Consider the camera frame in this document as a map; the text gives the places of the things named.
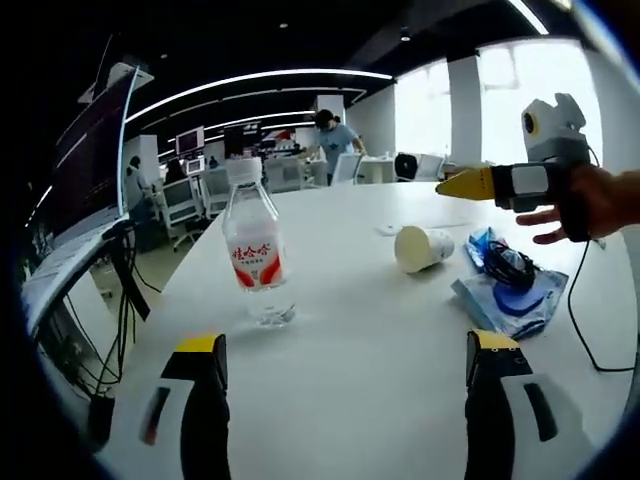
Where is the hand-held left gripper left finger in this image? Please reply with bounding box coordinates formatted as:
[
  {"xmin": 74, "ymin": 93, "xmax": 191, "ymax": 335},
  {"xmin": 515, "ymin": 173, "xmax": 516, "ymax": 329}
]
[{"xmin": 102, "ymin": 333, "xmax": 232, "ymax": 480}]

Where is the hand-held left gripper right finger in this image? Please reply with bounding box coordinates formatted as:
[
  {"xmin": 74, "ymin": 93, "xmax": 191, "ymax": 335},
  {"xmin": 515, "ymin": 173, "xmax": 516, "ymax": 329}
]
[{"xmin": 464, "ymin": 328, "xmax": 604, "ymax": 480}]

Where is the blue tissue packet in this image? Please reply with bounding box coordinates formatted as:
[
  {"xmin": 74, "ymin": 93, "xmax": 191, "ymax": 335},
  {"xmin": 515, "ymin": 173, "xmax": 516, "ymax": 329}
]
[{"xmin": 462, "ymin": 227, "xmax": 506, "ymax": 274}]

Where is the white paper cup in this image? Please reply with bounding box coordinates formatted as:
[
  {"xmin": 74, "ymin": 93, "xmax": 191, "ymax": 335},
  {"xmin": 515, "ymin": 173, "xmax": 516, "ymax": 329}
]
[{"xmin": 393, "ymin": 224, "xmax": 456, "ymax": 275}]

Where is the clear bag with blue item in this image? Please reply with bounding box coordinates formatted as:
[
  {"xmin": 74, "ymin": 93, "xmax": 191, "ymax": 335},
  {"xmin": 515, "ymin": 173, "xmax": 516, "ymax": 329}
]
[{"xmin": 451, "ymin": 264, "xmax": 570, "ymax": 341}]

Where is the clear plastic water bottle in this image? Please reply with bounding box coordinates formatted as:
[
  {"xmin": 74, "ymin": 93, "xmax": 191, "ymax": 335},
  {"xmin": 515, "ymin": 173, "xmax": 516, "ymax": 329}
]
[{"xmin": 221, "ymin": 156, "xmax": 297, "ymax": 329}]

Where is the person's right hand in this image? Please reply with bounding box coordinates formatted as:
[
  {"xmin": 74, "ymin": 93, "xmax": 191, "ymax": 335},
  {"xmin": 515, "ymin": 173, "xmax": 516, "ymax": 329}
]
[{"xmin": 515, "ymin": 163, "xmax": 609, "ymax": 246}]

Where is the black office chair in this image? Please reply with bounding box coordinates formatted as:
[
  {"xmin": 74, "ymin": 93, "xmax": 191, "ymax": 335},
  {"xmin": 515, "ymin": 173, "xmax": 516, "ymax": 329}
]
[{"xmin": 394, "ymin": 152, "xmax": 419, "ymax": 182}]

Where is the white office chair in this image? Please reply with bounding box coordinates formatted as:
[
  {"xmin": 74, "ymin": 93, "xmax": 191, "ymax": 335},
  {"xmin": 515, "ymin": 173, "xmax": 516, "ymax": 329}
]
[{"xmin": 332, "ymin": 152, "xmax": 364, "ymax": 186}]

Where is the grey side desk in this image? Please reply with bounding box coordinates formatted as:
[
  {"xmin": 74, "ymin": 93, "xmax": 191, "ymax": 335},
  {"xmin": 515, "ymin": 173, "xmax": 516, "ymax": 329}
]
[{"xmin": 22, "ymin": 214, "xmax": 131, "ymax": 331}]

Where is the white table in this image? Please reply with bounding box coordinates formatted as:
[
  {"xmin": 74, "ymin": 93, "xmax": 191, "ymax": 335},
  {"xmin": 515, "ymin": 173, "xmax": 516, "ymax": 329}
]
[{"xmin": 94, "ymin": 180, "xmax": 636, "ymax": 480}]

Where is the large dark monitor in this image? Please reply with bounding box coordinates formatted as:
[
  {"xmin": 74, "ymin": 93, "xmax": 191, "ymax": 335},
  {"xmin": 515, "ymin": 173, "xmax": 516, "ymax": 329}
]
[{"xmin": 49, "ymin": 64, "xmax": 141, "ymax": 241}]

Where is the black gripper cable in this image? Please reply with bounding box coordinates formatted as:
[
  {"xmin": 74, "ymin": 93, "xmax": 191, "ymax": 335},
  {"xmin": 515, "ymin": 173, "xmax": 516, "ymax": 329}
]
[{"xmin": 567, "ymin": 234, "xmax": 637, "ymax": 372}]

